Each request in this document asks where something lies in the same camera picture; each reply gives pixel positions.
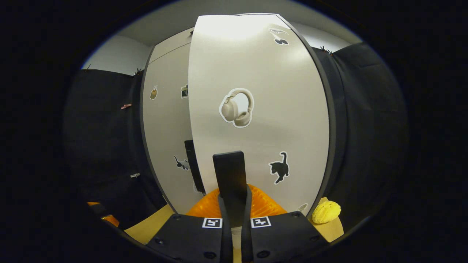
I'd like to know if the black backdrop cloth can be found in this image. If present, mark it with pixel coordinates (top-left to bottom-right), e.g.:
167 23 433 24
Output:
311 42 408 230
64 69 169 230

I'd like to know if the black door handle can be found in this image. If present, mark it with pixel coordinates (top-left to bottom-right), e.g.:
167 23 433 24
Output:
213 151 248 229

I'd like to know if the yellow plush toy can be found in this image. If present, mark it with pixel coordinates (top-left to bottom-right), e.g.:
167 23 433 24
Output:
312 200 341 224

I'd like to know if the beige cabinet door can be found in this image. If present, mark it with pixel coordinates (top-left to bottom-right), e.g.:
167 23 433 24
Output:
188 14 337 220
142 43 200 214

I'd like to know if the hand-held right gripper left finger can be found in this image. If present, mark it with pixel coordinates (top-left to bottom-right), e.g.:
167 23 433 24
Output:
146 184 234 263

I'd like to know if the beige double-door shoe cabinet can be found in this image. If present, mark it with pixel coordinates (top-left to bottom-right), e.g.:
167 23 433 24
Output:
139 14 348 220

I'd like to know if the light wooden platform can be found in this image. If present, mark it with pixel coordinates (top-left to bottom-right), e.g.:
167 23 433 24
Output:
124 197 345 263

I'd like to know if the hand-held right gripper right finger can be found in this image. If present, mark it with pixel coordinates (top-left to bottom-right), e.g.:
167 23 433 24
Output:
241 184 329 263

